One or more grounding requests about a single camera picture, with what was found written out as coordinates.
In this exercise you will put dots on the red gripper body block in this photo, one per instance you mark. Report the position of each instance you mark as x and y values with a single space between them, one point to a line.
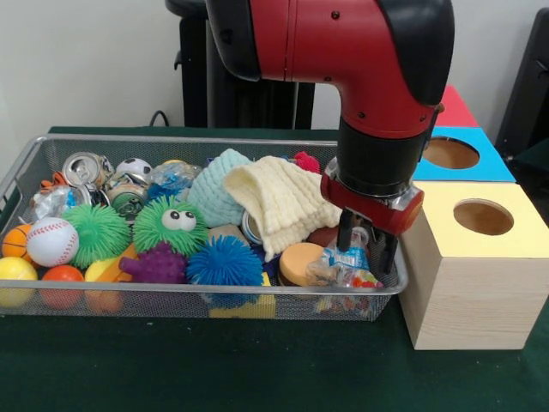
377 219

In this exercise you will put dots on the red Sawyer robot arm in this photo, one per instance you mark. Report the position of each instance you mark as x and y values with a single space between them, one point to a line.
343 43

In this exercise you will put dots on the mint green knitted cloth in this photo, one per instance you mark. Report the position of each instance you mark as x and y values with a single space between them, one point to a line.
214 189

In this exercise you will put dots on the dark green table cloth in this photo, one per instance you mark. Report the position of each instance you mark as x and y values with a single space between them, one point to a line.
171 369

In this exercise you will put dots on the pale yellow knitted cloth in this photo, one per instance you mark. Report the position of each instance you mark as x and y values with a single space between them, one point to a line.
283 202

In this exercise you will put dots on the green fuzzy ball with eyes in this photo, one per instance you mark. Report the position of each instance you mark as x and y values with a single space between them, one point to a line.
154 233

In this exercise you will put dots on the orange round disc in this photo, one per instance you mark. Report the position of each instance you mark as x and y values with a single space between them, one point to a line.
298 263

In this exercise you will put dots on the clear plastic bottle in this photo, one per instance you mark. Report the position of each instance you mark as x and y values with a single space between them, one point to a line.
343 266

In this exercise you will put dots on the clear mesh bin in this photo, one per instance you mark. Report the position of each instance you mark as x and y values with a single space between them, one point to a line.
34 172

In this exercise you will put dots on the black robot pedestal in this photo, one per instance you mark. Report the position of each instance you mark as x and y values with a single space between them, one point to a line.
249 107

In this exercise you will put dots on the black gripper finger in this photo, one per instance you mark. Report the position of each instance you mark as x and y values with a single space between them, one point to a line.
344 232
388 253

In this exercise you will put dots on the green spiky ball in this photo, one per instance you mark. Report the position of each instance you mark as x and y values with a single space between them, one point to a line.
99 233

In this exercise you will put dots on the purple spiky ball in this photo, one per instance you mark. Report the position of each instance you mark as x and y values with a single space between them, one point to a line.
159 264

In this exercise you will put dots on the wooden box with three holes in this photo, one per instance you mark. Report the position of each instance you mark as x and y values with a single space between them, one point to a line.
463 283

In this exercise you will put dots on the white baseball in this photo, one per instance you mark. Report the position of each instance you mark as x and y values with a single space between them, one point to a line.
51 242

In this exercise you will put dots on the blue spiky ball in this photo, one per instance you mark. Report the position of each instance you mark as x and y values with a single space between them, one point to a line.
225 262

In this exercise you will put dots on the yellow ball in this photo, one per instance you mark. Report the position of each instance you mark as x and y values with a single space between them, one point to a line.
17 273

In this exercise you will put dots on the red orange ball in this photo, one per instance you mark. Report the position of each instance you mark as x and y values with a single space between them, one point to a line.
63 276

